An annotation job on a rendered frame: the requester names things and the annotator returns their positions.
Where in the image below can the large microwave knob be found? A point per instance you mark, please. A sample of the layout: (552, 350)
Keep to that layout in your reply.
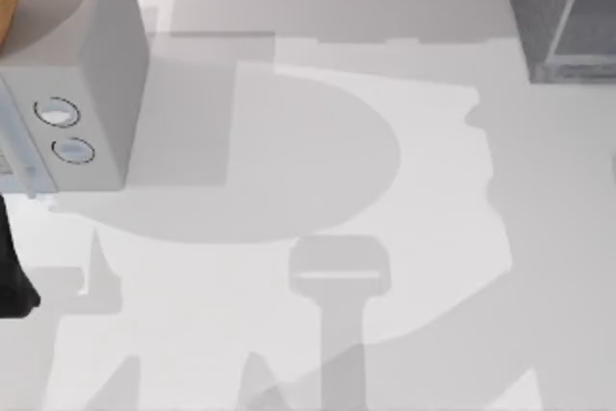
(57, 111)

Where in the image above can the pale microwave oven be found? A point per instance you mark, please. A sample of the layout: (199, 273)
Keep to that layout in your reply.
(103, 69)

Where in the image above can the small microwave knob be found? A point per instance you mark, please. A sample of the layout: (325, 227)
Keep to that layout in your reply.
(73, 150)

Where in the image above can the grey cabinet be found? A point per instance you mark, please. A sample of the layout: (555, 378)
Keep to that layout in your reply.
(558, 7)

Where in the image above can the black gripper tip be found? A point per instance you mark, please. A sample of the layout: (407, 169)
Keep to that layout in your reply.
(12, 281)

